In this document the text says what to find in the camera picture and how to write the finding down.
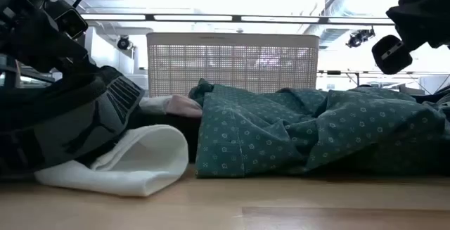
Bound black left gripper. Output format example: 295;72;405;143
0;0;103;79

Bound black round background device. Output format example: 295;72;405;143
117;35;131;51

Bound white background cabinet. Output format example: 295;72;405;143
84;25;148;90

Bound white perforated laundry basket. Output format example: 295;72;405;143
146;32;320;98

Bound grey overhead frame rail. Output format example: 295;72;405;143
80;13;397;26

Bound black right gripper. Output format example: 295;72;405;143
385;0;450;50

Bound pink cloth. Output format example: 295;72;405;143
164;94;204;119

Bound white garment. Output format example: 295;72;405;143
34;96;190;198

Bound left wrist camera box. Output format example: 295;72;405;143
44;0;89;40

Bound clear plastic bin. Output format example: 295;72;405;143
122;68;149;92

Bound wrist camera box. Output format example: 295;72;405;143
44;0;89;40
371;34;413;75

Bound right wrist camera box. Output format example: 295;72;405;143
371;34;413;75

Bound white background box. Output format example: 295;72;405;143
418;75;450;94

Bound black frame background table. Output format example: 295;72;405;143
316;70;450;87

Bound green floral print shirt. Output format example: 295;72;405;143
188;78;450;179

